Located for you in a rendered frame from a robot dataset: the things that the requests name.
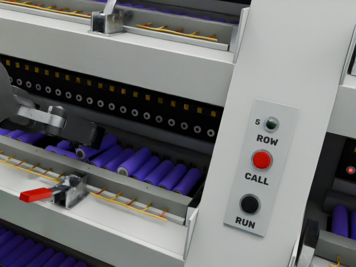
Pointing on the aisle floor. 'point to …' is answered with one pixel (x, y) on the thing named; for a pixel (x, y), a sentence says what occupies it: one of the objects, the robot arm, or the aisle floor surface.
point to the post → (254, 88)
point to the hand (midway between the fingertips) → (74, 131)
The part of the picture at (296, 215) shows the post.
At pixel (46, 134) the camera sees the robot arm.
